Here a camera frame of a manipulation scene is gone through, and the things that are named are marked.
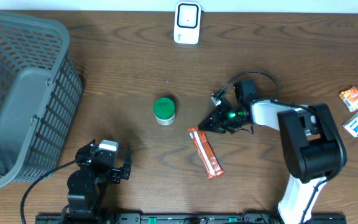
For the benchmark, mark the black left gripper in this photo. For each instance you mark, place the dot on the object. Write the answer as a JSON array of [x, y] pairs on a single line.
[[81, 153]]

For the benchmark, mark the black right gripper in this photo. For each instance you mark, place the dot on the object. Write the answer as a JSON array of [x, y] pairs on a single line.
[[217, 118]]

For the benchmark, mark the red chocolate bar wrapper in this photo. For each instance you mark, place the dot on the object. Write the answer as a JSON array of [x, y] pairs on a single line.
[[206, 153]]

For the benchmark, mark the green lid jar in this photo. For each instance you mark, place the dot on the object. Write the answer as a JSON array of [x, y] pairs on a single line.
[[164, 111]]

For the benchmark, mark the orange small box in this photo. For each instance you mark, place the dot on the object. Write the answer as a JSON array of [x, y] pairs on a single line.
[[350, 98]]

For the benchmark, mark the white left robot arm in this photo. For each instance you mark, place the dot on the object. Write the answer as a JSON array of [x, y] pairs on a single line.
[[88, 185]]

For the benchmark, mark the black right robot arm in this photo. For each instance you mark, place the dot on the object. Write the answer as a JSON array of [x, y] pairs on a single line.
[[312, 147]]

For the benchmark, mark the white barcode scanner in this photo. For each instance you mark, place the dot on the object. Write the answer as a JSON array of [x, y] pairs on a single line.
[[187, 23]]

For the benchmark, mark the grey plastic basket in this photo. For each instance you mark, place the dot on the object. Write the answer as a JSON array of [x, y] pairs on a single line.
[[40, 90]]

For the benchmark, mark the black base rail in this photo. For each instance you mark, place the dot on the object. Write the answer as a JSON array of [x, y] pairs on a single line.
[[136, 218]]

